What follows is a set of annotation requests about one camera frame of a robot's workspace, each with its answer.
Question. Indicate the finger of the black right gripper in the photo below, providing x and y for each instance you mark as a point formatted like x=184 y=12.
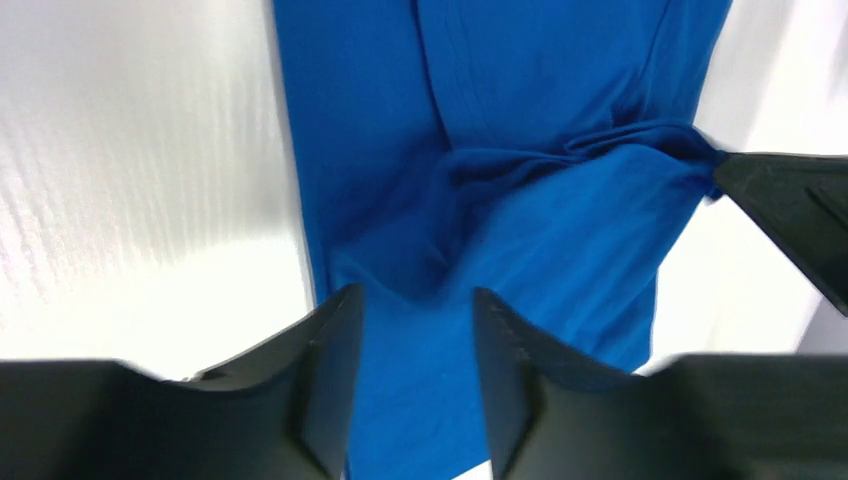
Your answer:
x=800 y=203

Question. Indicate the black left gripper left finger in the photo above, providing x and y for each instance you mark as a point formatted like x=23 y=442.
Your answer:
x=281 y=410

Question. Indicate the blue printed t shirt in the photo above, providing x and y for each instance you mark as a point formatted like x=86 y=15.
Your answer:
x=541 y=149

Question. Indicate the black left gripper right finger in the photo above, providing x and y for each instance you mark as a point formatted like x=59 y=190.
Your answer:
x=552 y=412

